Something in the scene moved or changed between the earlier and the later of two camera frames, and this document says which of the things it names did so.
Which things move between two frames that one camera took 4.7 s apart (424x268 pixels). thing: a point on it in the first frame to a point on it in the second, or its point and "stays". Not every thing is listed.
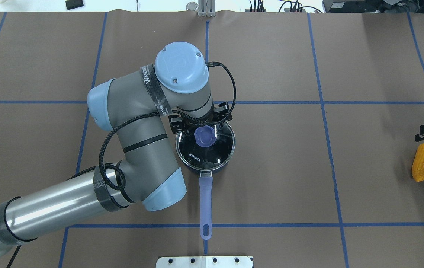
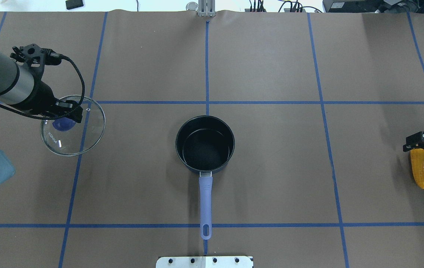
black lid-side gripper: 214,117 to 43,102
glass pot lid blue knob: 205,136 to 64,124
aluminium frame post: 206,8 stays
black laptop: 405,6 stays
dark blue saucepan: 206,160 stays
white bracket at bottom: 227,261 stays
